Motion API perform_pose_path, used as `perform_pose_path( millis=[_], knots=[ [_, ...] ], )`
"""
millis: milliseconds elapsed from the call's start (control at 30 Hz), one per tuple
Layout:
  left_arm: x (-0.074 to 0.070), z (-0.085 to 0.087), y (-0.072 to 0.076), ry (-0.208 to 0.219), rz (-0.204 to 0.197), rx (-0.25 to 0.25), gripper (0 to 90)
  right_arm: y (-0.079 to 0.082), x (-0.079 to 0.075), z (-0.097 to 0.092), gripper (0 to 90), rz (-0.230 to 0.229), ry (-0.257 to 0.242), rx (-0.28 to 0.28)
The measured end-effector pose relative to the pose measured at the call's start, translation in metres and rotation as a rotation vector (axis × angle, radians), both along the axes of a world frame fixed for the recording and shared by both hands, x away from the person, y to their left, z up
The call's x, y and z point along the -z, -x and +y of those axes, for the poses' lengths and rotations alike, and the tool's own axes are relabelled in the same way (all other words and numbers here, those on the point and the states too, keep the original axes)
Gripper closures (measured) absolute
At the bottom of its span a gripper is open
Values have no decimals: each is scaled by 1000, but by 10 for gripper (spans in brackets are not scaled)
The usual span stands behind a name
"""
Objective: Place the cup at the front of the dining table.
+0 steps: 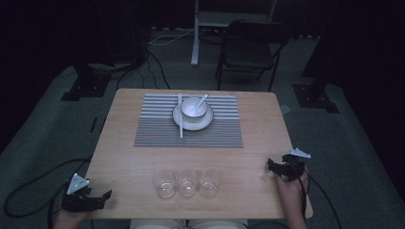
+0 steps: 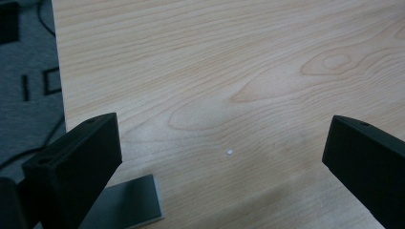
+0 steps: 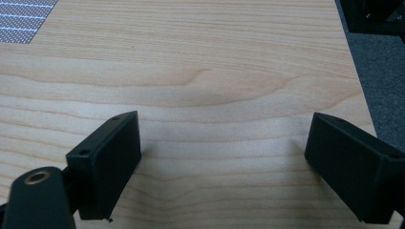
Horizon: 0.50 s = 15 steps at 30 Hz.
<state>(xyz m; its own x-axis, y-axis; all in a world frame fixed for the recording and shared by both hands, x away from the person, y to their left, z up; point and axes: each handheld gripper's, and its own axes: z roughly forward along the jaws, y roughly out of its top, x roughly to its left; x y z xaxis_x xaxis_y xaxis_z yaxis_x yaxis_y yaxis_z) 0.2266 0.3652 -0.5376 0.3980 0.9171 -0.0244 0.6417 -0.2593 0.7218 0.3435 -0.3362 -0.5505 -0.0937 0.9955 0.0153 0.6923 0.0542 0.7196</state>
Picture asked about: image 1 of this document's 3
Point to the black stand with base plate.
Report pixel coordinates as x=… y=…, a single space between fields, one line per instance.
x=87 y=84
x=315 y=98

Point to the white spoon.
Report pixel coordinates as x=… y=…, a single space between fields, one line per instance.
x=202 y=100

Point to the clear drinking glass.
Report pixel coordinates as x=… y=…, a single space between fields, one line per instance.
x=187 y=183
x=164 y=184
x=209 y=183

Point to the white plate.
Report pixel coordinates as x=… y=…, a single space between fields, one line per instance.
x=197 y=124

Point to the grey tape patch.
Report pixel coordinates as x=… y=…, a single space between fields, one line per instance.
x=285 y=109

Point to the black folding chair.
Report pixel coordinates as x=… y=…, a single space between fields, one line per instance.
x=248 y=54

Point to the person's left hand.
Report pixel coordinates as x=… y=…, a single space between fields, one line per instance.
x=68 y=219

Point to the white chopstick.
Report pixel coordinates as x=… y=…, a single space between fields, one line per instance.
x=181 y=125
x=179 y=120

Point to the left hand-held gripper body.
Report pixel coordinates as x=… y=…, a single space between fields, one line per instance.
x=79 y=201

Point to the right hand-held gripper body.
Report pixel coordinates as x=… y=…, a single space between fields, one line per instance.
x=294 y=165

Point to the white bowl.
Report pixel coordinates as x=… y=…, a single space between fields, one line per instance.
x=192 y=112

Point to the person's right hand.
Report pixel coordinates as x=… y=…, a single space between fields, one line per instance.
x=291 y=191

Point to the small black floor strip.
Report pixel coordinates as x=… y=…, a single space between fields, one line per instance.
x=93 y=124

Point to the white metal stand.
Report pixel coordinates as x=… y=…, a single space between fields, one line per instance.
x=196 y=38

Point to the striped grey placemat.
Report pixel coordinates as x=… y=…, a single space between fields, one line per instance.
x=191 y=138

